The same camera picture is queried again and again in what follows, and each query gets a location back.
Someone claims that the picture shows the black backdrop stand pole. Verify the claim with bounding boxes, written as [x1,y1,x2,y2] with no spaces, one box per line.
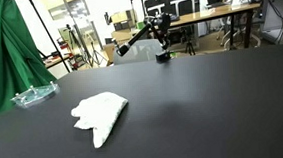
[28,0,71,73]

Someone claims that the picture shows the grey cabinet with cables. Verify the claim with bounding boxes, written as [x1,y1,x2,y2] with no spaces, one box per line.
[260,0,283,45]

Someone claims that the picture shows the green backdrop cloth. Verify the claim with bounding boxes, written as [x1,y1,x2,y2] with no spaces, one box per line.
[0,0,55,114]

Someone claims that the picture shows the clear acrylic plate with standoffs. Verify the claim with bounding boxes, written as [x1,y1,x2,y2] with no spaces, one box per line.
[11,81,60,108]

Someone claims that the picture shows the wooden desk with black legs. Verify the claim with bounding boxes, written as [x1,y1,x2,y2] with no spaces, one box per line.
[170,3,260,49]

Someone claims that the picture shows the small black tripod on floor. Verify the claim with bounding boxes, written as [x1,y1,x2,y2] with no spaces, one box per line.
[184,30,196,56]

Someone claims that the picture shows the black shelf unit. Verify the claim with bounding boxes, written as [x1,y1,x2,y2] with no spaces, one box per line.
[144,0,196,16]

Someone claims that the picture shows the black camera tripod background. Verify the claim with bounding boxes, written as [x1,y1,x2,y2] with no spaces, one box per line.
[65,24,88,71]

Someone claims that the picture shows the white green-patterned towel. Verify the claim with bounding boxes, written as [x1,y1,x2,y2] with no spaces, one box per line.
[71,91,128,148]

